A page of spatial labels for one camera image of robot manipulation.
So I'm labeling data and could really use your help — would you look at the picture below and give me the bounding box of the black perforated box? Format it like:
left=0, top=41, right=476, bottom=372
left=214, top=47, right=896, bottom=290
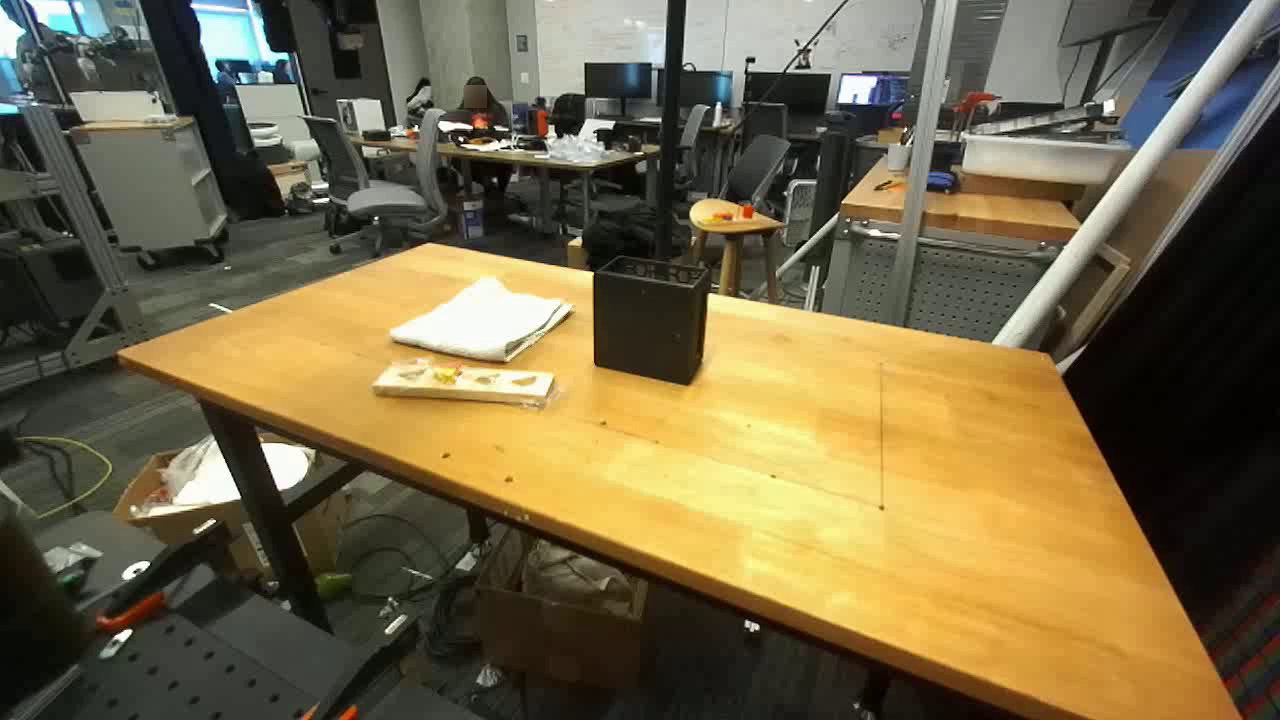
left=588, top=251, right=714, bottom=388

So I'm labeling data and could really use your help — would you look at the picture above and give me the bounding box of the white terry towel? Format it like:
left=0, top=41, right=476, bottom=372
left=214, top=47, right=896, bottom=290
left=388, top=270, right=576, bottom=369

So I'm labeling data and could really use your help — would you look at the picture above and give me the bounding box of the brown cardboard box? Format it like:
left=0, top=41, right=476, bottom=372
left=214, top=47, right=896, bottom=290
left=476, top=532, right=655, bottom=694

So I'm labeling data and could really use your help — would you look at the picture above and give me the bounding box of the cardboard box with white bag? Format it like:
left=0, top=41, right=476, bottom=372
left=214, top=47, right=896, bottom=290
left=109, top=431, right=353, bottom=583

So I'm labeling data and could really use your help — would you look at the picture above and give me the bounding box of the round wooden stool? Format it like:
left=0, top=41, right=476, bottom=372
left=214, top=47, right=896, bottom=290
left=685, top=196, right=782, bottom=302

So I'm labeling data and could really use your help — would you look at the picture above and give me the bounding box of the wooden shape puzzle board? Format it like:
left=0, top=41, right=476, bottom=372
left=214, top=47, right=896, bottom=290
left=367, top=356, right=558, bottom=408

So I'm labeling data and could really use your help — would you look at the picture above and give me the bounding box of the black office chair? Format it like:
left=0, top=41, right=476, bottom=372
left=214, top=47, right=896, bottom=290
left=725, top=131, right=793, bottom=210

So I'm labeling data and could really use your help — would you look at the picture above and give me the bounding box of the long office desk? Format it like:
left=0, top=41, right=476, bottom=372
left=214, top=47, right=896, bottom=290
left=357, top=131, right=664, bottom=230

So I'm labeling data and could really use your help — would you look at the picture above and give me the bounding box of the black computer monitor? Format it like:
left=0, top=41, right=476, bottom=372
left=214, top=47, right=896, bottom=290
left=738, top=66, right=834, bottom=121
left=580, top=58, right=659, bottom=102

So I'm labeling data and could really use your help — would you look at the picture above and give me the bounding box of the grey office chair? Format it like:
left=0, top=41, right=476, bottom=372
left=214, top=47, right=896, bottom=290
left=304, top=106, right=455, bottom=257

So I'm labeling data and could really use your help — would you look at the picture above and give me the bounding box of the seated person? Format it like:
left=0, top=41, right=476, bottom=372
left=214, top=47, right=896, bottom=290
left=451, top=71, right=515, bottom=135

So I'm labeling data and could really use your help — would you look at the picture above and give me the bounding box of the wooden top workbench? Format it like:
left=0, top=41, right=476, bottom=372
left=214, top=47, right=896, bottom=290
left=819, top=155, right=1088, bottom=345

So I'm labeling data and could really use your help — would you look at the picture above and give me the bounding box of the lit computer monitor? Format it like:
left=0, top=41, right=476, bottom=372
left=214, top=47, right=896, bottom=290
left=830, top=66, right=916, bottom=114

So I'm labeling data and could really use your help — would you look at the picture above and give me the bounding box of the black table leg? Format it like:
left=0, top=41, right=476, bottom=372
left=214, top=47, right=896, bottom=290
left=196, top=397, right=364, bottom=633

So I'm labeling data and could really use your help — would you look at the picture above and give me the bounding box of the white plastic bin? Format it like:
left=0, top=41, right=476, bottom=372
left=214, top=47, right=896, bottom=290
left=957, top=127, right=1136, bottom=186

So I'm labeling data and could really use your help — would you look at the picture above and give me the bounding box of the white wheeled cabinet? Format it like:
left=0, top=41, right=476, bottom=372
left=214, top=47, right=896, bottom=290
left=63, top=88, right=232, bottom=266

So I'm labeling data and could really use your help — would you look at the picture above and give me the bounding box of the thick white slanted pole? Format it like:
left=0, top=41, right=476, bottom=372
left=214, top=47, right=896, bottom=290
left=993, top=0, right=1280, bottom=350

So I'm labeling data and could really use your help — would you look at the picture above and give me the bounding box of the black perforated platform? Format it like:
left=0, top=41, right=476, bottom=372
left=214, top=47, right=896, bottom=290
left=0, top=515, right=485, bottom=720

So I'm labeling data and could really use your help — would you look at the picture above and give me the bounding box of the multicolour striped curtain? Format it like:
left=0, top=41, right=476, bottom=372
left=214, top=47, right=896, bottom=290
left=1196, top=553, right=1280, bottom=720

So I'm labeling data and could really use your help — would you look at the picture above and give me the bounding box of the grey metal post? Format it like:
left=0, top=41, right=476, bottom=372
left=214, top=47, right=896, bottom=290
left=887, top=0, right=961, bottom=328

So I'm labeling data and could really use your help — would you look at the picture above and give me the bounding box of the yellow floor cable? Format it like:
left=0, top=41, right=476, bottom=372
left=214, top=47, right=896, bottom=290
left=10, top=431, right=119, bottom=525

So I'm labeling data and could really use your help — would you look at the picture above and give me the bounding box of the orange handled tool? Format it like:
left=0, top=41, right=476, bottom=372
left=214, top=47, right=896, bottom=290
left=91, top=589, right=176, bottom=636

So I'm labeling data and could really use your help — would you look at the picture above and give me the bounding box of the grey metal shelf frame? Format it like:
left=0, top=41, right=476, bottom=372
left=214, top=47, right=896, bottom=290
left=0, top=100, right=151, bottom=397

